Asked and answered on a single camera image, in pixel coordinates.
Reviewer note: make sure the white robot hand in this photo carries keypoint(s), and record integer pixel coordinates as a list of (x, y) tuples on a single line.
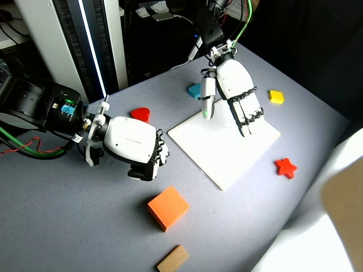
[(130, 139), (234, 76)]

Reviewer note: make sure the white paper sheet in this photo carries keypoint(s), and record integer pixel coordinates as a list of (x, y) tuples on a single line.
[(221, 153)]

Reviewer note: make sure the red heart block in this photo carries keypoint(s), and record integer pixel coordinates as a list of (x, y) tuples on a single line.
[(140, 113)]

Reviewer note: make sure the blue block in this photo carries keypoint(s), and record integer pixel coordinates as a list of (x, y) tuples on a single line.
[(194, 91)]

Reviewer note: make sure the yellow block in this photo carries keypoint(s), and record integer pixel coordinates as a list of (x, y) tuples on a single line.
[(276, 96)]

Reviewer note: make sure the orange cube block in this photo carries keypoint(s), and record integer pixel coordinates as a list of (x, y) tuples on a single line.
[(168, 207)]

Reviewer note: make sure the grey table cloth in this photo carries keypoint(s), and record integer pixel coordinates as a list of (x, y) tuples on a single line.
[(85, 212)]

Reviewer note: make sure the grey power bank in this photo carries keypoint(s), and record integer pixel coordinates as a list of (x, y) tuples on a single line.
[(162, 16)]

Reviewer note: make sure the crumpled white object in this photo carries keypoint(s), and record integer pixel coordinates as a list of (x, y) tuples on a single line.
[(158, 6)]

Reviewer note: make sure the red star block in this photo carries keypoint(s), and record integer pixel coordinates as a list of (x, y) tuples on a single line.
[(285, 167)]

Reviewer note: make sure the small white packet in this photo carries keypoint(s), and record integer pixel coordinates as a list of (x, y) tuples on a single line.
[(141, 12)]

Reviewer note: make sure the white cabinet with black strips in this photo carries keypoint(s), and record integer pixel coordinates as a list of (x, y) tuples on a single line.
[(51, 42)]

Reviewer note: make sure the tan wooden block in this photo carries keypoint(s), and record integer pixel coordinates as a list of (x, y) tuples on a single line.
[(173, 259)]

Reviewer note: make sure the blurred white robot body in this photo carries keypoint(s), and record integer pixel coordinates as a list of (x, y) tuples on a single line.
[(306, 226)]

